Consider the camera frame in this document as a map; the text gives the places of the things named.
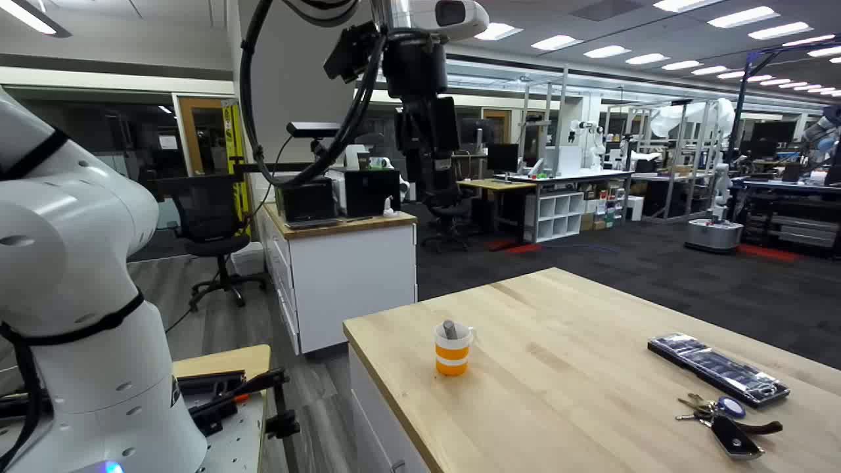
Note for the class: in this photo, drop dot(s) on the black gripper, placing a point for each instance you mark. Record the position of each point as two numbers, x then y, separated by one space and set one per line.
417 66

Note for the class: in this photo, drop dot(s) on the grey blue marker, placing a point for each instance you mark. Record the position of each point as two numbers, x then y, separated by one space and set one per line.
450 330

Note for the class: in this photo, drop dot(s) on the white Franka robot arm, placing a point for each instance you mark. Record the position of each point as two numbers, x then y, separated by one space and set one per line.
69 263

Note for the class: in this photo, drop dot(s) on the orange white striped cup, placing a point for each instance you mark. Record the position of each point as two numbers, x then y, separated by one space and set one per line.
454 357

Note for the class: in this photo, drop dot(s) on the black computer box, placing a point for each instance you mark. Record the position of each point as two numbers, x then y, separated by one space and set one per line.
371 192

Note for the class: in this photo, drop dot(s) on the wooden desk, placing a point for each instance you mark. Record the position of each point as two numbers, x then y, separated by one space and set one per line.
495 185

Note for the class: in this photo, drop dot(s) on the black monitor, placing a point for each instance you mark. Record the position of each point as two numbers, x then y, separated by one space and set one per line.
308 200

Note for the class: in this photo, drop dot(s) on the white cube shelf unit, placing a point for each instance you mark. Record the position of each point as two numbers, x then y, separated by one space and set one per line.
556 217

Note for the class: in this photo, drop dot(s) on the white cabinet with wood top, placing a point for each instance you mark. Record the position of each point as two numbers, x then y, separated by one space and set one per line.
350 279

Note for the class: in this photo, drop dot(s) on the wooden door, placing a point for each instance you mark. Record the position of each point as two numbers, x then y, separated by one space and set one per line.
207 135

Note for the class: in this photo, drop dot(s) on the black office chair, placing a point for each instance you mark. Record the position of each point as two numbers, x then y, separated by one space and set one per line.
211 219

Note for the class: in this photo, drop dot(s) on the black clamp tool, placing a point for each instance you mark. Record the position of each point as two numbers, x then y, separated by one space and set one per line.
219 395

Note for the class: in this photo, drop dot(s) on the dark workbench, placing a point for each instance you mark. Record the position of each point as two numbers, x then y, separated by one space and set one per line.
792 213

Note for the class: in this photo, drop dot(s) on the black remote control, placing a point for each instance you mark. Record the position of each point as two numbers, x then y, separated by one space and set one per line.
719 370

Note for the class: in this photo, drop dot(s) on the key bunch with black fob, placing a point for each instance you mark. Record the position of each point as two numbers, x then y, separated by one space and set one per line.
727 425

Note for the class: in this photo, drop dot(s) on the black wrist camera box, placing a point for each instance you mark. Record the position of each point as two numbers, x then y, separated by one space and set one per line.
353 52

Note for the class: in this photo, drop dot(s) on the black camera on stand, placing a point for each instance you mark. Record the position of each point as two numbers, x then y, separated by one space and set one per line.
313 129

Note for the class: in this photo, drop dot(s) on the white robot on pedestal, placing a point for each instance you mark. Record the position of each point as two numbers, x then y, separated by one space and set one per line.
715 229

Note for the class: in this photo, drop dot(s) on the black camera boom stand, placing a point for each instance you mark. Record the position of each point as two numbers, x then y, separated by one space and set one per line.
744 87

